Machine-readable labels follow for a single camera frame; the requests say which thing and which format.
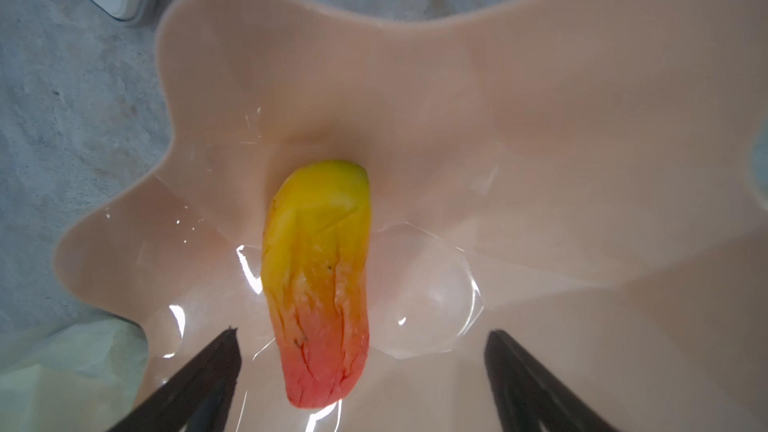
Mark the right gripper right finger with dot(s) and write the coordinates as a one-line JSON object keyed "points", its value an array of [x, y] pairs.
{"points": [[528, 397]]}

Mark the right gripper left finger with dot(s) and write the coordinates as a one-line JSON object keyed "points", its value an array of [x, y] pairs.
{"points": [[197, 398]]}

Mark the red yellow mango fruit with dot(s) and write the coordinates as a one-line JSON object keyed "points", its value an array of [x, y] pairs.
{"points": [[313, 270]]}

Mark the pink wavy fruit plate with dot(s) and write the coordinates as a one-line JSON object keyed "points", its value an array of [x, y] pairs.
{"points": [[574, 172]]}

